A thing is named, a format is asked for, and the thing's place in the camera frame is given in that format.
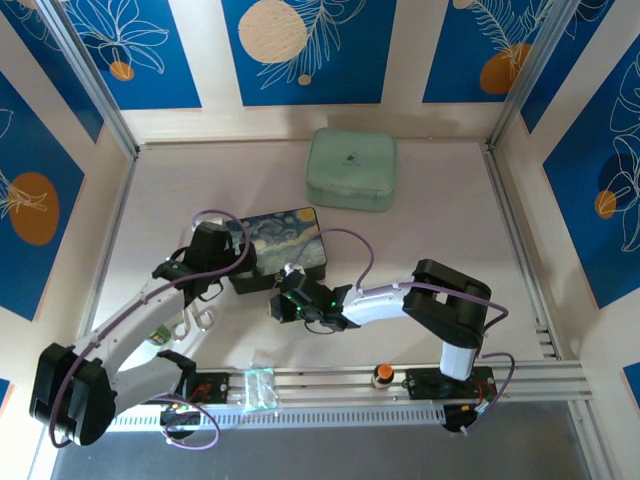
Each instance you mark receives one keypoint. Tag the small metal padlock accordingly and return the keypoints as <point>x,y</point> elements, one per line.
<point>277,281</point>

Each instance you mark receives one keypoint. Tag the starry night print box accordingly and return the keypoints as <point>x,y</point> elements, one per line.
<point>285,235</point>

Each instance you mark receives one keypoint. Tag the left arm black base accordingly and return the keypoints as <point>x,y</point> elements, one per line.
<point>205,390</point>

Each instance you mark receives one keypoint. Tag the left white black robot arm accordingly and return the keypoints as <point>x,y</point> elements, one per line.
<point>130,320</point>

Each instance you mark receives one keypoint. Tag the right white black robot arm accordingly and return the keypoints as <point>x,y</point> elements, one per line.
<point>380,302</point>

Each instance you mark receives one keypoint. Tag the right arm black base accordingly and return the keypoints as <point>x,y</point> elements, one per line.
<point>425,385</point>

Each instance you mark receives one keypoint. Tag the clear plastic hook holder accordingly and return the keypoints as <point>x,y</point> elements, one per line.
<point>197,320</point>

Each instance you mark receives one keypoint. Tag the clear plastic bag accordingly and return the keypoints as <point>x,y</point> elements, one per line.
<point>260,390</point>

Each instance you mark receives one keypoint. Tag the small green round container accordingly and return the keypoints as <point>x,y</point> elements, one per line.
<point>160,338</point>

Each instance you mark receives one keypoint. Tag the small bottle orange cap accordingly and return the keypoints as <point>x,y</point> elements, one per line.
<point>383,375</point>

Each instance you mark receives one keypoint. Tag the mint green zip case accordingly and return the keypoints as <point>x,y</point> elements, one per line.
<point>352,167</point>

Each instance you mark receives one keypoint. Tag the aluminium mounting rail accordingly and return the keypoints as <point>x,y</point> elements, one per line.
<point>325,382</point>

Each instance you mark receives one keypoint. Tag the aluminium frame post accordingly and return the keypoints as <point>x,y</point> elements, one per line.
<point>95,85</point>
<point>530,75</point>

